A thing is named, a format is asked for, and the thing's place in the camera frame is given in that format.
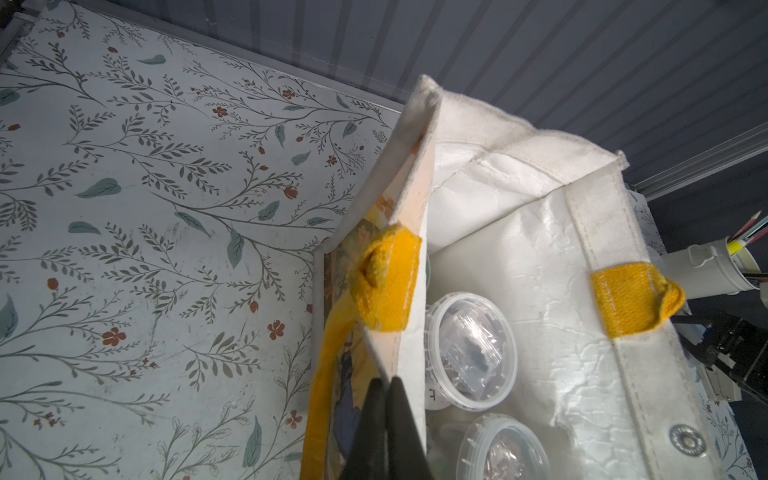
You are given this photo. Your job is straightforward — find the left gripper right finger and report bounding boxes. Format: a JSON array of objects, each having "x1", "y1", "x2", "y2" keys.
[{"x1": 385, "y1": 377, "x2": 432, "y2": 480}]

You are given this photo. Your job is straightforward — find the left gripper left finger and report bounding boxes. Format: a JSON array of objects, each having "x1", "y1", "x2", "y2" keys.
[{"x1": 340, "y1": 379, "x2": 387, "y2": 480}]

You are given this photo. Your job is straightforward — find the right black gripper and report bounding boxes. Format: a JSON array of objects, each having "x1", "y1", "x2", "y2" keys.
[{"x1": 671, "y1": 312, "x2": 767, "y2": 405}]

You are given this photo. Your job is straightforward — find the white canvas tote bag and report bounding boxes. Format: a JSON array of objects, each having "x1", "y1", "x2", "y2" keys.
[{"x1": 300, "y1": 76, "x2": 725, "y2": 479}]

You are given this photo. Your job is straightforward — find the front seed jar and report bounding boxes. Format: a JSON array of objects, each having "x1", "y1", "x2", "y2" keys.
[{"x1": 456, "y1": 414, "x2": 553, "y2": 480}]

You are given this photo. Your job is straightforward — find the clear lid seed jar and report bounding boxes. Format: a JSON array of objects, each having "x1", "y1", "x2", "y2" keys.
[{"x1": 424, "y1": 292, "x2": 518, "y2": 411}]

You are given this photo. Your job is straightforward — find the grey stapler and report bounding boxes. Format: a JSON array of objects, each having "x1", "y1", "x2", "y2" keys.
[{"x1": 699, "y1": 366, "x2": 742, "y2": 402}]

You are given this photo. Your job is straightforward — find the white pen cup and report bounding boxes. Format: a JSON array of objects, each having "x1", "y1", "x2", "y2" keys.
[{"x1": 652, "y1": 211, "x2": 767, "y2": 302}]

